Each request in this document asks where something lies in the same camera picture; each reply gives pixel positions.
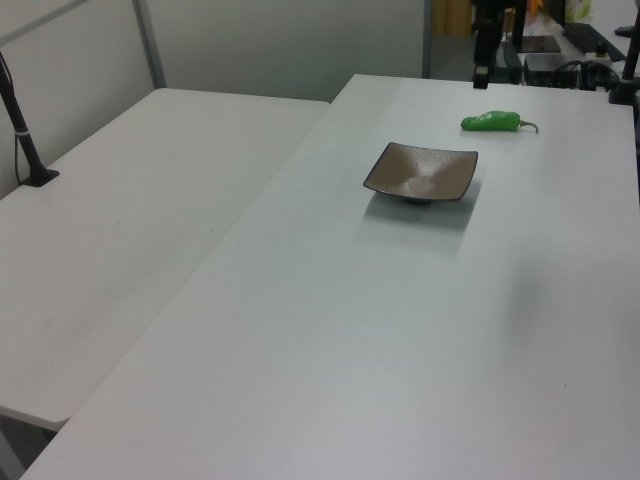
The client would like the black electronics box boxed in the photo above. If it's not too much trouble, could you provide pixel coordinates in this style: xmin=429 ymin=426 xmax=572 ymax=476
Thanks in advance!
xmin=523 ymin=53 xmax=584 ymax=88

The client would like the grey metal partition post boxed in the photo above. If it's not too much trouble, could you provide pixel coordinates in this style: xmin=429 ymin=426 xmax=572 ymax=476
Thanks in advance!
xmin=132 ymin=0 xmax=168 ymax=91
xmin=421 ymin=0 xmax=434 ymax=79

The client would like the black clamped camera stand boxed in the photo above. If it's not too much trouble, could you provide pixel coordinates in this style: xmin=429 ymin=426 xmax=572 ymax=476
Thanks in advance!
xmin=607 ymin=0 xmax=640 ymax=107

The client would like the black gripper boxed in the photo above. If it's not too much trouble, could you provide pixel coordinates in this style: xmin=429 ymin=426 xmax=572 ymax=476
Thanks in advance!
xmin=472 ymin=0 xmax=506 ymax=91

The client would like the brown wooden door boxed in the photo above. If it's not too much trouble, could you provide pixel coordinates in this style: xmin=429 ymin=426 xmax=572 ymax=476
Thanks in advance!
xmin=432 ymin=0 xmax=474 ymax=37

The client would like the black camera stand with white band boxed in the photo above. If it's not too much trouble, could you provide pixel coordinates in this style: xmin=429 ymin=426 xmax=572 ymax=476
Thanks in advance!
xmin=0 ymin=49 xmax=60 ymax=189

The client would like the black keyboard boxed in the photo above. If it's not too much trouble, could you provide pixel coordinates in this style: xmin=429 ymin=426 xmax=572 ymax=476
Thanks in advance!
xmin=563 ymin=22 xmax=615 ymax=52

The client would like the bundle of black cables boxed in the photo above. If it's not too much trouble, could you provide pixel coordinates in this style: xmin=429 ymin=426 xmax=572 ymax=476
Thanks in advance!
xmin=574 ymin=59 xmax=626 ymax=93

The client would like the green chili pepper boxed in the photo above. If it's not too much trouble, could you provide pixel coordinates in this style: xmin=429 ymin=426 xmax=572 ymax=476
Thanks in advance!
xmin=460 ymin=109 xmax=540 ymax=135

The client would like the black monitor stand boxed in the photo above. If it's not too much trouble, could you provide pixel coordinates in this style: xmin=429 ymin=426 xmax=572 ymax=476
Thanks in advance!
xmin=510 ymin=0 xmax=562 ymax=55

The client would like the green and white box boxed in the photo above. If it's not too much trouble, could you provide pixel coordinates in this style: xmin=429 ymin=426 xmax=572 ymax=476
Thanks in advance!
xmin=564 ymin=0 xmax=594 ymax=22

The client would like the square brown ceramic plate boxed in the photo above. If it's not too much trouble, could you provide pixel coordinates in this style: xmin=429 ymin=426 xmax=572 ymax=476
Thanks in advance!
xmin=363 ymin=141 xmax=479 ymax=207

